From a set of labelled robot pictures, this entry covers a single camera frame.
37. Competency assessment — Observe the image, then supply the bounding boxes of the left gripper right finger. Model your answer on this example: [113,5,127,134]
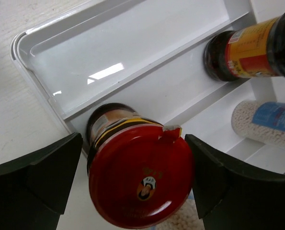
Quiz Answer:
[185,134,285,230]

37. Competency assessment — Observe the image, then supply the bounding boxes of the red-lid chili jar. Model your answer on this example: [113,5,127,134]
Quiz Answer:
[203,13,285,82]
[86,103,194,229]

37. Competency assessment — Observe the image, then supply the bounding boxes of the silver-cap spice shaker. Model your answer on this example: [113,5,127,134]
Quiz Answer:
[231,101,285,149]

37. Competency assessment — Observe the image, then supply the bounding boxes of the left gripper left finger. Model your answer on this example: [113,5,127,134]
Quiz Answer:
[0,133,82,230]

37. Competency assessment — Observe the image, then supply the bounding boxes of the white tiered organizer tray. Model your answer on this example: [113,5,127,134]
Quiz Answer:
[11,0,285,178]

